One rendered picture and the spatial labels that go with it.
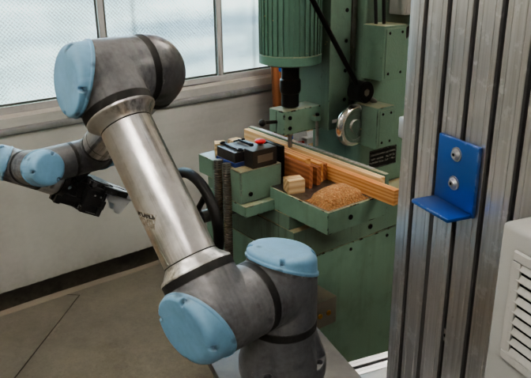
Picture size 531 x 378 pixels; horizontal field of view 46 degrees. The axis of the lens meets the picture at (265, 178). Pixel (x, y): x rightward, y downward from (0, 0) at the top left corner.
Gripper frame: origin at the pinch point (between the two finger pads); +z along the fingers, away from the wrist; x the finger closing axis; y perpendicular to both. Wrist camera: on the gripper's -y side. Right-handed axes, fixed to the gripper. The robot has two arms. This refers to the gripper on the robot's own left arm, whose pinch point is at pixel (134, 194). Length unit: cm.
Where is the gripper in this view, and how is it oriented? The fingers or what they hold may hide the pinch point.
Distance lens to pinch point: 161.2
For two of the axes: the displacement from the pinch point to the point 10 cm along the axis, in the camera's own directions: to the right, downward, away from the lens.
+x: 5.9, 2.8, -7.6
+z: 7.0, 2.9, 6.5
